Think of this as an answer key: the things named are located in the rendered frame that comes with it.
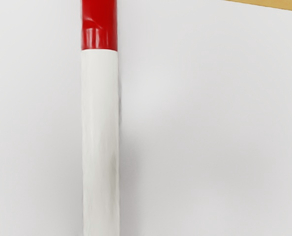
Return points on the white marker pen red cap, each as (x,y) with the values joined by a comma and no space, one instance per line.
(99,123)

